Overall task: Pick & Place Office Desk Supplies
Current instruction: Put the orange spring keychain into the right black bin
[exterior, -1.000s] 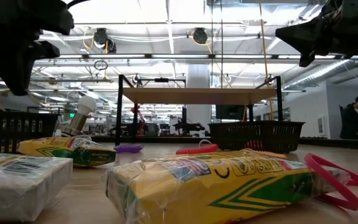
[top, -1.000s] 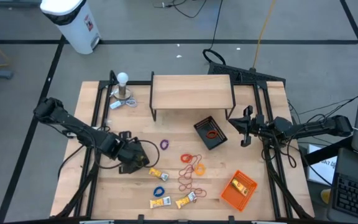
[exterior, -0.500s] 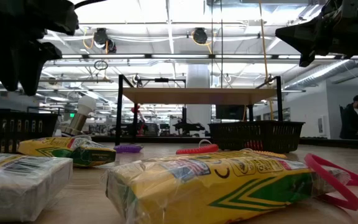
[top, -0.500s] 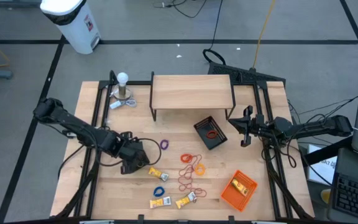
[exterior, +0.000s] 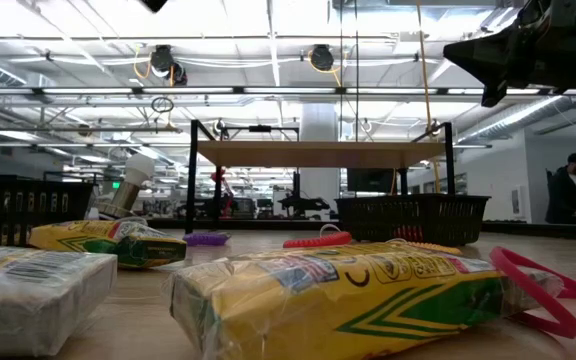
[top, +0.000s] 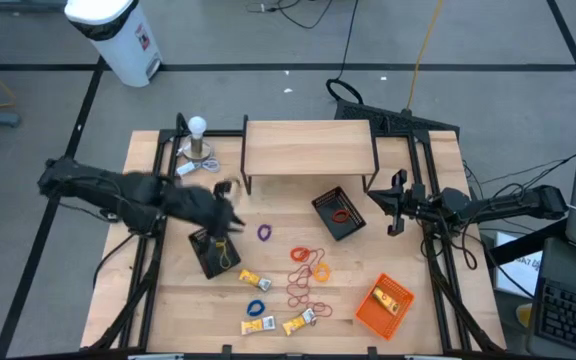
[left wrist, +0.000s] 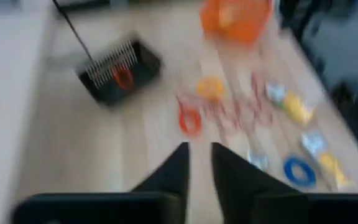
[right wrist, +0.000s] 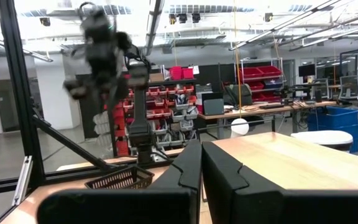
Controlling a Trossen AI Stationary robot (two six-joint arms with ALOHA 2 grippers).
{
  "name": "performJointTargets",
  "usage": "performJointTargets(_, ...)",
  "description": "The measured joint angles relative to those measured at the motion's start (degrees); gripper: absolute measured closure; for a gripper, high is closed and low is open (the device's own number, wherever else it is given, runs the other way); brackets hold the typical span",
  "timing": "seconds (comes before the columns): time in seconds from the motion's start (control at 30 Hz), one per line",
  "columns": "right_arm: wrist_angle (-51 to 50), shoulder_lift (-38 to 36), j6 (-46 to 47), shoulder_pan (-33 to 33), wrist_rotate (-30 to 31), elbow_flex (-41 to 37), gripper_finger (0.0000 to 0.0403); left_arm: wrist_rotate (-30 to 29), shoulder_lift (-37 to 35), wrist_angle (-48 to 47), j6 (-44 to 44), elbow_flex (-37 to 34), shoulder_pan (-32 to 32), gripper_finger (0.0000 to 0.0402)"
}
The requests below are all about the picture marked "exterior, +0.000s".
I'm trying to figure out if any light bulb table lamp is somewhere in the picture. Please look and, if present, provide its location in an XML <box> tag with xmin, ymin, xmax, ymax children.
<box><xmin>96</xmin><ymin>152</ymin><xmax>157</xmax><ymax>221</ymax></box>

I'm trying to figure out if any red background robot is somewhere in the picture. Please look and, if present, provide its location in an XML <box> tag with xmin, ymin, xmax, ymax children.
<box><xmin>210</xmin><ymin>167</ymin><xmax>235</xmax><ymax>219</ymax></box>

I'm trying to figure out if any yellow hanging cable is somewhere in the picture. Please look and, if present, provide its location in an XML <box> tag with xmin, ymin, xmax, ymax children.
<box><xmin>416</xmin><ymin>0</ymin><xmax>443</xmax><ymax>195</ymax></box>

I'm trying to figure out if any black ceiling cord reel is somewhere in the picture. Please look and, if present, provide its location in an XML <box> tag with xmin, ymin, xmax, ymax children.
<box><xmin>148</xmin><ymin>43</ymin><xmax>189</xmax><ymax>87</ymax></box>
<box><xmin>309</xmin><ymin>43</ymin><xmax>336</xmax><ymax>72</ymax></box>

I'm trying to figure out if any black monitor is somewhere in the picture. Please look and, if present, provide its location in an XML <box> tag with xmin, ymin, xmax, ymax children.
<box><xmin>346</xmin><ymin>168</ymin><xmax>397</xmax><ymax>194</ymax></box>

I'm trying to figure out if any black mesh tray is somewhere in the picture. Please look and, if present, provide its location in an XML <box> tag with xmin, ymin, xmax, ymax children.
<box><xmin>334</xmin><ymin>193</ymin><xmax>493</xmax><ymax>248</ymax></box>
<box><xmin>0</xmin><ymin>174</ymin><xmax>97</xmax><ymax>247</ymax></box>

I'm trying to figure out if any purple coil hair tie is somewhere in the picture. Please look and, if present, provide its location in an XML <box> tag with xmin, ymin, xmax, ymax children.
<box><xmin>182</xmin><ymin>231</ymin><xmax>231</xmax><ymax>247</ymax></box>

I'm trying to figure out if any wooden desk shelf riser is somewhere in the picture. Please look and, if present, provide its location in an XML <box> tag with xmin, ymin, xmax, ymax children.
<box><xmin>185</xmin><ymin>119</ymin><xmax>457</xmax><ymax>236</ymax></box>

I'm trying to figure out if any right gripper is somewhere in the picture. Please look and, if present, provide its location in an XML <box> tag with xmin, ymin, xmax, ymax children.
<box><xmin>442</xmin><ymin>0</ymin><xmax>576</xmax><ymax>109</ymax></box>

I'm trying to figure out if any person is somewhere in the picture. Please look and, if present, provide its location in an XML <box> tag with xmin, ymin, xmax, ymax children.
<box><xmin>545</xmin><ymin>152</ymin><xmax>576</xmax><ymax>225</ymax></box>

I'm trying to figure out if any black aluminium table frame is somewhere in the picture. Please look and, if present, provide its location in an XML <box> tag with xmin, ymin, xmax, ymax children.
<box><xmin>145</xmin><ymin>217</ymin><xmax>576</xmax><ymax>242</ymax></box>

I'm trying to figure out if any yellow crayon pack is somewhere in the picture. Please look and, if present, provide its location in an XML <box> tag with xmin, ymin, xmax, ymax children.
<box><xmin>0</xmin><ymin>244</ymin><xmax>119</xmax><ymax>359</ymax></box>
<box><xmin>27</xmin><ymin>218</ymin><xmax>188</xmax><ymax>270</ymax></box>
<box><xmin>165</xmin><ymin>241</ymin><xmax>567</xmax><ymax>360</ymax></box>

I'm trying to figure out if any red coil hair tie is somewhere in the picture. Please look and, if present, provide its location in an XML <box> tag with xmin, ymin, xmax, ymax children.
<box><xmin>392</xmin><ymin>224</ymin><xmax>425</xmax><ymax>244</ymax></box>
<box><xmin>282</xmin><ymin>230</ymin><xmax>353</xmax><ymax>250</ymax></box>

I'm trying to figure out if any black hanging ring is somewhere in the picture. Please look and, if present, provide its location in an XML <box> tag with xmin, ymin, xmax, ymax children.
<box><xmin>150</xmin><ymin>96</ymin><xmax>175</xmax><ymax>114</ymax></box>

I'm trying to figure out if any black hanging cable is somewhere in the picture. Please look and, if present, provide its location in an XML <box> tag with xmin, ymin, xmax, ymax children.
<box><xmin>337</xmin><ymin>0</ymin><xmax>360</xmax><ymax>146</ymax></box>

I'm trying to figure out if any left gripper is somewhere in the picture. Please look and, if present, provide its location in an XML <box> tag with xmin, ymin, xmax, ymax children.
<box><xmin>139</xmin><ymin>0</ymin><xmax>170</xmax><ymax>14</ymax></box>

